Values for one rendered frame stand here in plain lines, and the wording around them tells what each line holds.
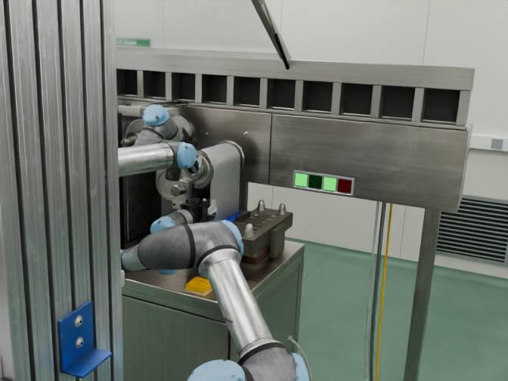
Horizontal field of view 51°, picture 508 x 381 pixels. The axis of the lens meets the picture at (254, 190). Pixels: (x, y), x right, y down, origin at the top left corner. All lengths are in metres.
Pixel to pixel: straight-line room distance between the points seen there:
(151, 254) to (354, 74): 1.07
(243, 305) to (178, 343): 0.70
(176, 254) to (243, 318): 0.24
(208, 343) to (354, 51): 3.10
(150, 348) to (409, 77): 1.34
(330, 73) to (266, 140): 0.38
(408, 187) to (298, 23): 2.78
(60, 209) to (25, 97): 0.17
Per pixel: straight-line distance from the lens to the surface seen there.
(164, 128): 1.69
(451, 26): 4.34
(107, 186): 0.89
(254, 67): 2.20
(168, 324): 1.92
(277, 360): 1.18
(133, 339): 2.04
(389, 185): 2.07
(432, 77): 2.01
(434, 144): 2.02
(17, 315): 0.79
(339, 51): 4.50
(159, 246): 1.36
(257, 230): 1.99
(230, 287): 1.29
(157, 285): 1.85
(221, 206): 2.07
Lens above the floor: 1.67
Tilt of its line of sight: 14 degrees down
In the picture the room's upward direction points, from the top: 2 degrees clockwise
